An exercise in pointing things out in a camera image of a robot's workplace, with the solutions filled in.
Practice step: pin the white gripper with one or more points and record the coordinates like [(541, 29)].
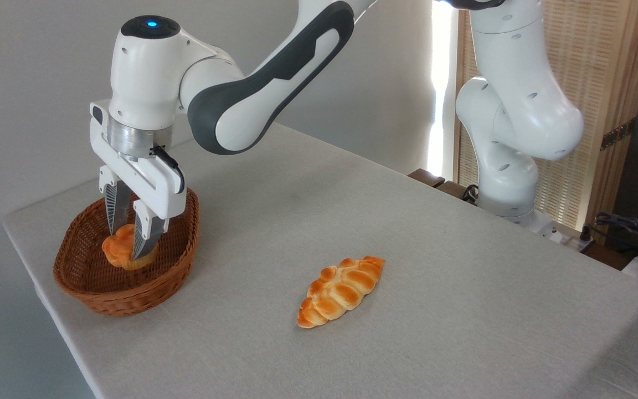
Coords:
[(153, 185)]

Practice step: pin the orange muffin bread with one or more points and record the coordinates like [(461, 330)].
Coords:
[(119, 248)]

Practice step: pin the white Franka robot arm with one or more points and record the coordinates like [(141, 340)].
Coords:
[(252, 94)]

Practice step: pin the brown wicker basket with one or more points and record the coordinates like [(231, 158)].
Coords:
[(86, 277)]

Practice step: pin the braided golden bread loaf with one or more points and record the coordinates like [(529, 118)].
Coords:
[(341, 291)]

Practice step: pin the dark brown wooden block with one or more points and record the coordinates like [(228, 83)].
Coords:
[(427, 177)]

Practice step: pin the grey tablecloth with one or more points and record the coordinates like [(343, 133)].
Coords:
[(435, 305)]

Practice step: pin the wooden slatted screen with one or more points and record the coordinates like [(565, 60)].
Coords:
[(607, 66)]

